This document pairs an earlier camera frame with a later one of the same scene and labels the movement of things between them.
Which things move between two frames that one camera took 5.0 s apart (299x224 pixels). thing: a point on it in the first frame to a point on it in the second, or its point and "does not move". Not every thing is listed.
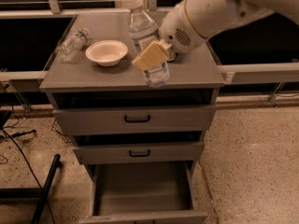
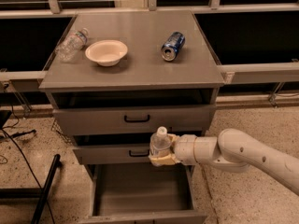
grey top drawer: (137, 119) does not move
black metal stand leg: (34, 192) does not move
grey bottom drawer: (144, 193) does not move
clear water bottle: (143, 32) to (161, 143)
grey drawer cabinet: (120, 126) does not move
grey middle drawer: (143, 153) does not move
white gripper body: (177, 28) to (184, 149)
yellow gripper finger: (152, 55) to (162, 160)
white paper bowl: (106, 52) does not move
